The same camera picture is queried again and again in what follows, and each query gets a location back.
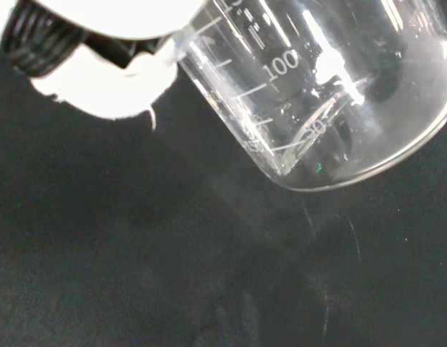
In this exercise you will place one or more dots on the black bench cloth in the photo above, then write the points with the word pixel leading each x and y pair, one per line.
pixel 100 235

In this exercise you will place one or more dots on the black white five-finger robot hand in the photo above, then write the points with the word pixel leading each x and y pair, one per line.
pixel 111 90

